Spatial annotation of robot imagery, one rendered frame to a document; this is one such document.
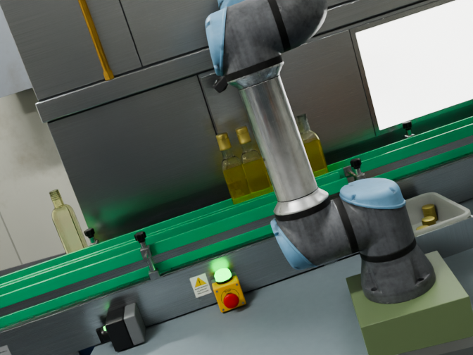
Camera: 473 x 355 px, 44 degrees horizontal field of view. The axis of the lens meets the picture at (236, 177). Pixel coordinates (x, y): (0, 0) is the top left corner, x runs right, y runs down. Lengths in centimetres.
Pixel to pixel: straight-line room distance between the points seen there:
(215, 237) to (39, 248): 361
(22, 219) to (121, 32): 343
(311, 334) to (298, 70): 81
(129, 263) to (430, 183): 88
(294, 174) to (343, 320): 40
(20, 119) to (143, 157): 309
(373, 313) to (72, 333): 82
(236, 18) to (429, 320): 67
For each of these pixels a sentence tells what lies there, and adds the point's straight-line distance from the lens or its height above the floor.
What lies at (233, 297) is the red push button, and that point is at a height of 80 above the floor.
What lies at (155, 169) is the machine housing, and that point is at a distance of 180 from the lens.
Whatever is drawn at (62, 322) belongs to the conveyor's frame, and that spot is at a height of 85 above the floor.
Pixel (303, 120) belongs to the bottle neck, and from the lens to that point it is 167.
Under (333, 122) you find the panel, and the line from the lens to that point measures 183.
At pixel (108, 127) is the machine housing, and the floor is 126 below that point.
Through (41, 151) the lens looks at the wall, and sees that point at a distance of 482.
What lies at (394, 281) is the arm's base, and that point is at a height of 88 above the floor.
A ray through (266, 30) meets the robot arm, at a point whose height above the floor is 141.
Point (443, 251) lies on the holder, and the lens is 154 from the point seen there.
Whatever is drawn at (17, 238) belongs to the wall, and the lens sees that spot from 512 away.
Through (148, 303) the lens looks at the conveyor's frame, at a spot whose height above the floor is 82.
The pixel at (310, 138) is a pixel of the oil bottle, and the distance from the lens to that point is 166.
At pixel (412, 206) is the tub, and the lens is 170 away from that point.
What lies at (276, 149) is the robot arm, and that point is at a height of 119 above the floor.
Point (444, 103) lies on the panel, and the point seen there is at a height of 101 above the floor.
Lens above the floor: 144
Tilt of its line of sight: 14 degrees down
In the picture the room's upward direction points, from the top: 18 degrees counter-clockwise
